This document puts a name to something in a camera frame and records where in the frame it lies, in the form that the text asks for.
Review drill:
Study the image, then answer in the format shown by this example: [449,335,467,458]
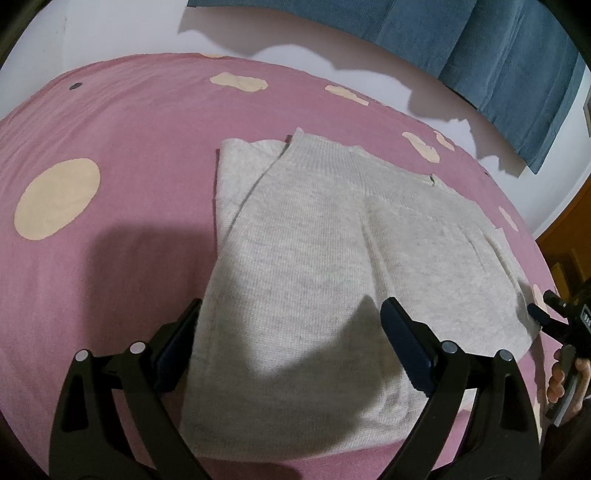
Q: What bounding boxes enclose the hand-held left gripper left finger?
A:
[48,298,213,480]

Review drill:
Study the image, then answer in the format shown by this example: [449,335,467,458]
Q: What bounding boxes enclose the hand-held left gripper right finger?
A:
[376,296,541,480]

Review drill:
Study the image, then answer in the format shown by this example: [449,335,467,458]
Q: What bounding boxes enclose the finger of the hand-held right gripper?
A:
[543,290,575,317]
[527,302,570,344]

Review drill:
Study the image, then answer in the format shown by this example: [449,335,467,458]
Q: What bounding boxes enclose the cream sweater with pink flowers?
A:
[178,127,543,462]

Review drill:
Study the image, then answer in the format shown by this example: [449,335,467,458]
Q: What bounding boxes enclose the person's right hand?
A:
[546,346,591,418]

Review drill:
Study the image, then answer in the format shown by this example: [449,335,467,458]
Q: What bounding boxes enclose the wooden door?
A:
[536,178,591,296]

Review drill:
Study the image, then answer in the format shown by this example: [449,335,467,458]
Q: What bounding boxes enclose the pink bed sheet cream dots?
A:
[0,52,578,480]

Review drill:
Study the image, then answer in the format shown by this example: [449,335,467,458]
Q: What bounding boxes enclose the blue curtain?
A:
[187,0,587,175]

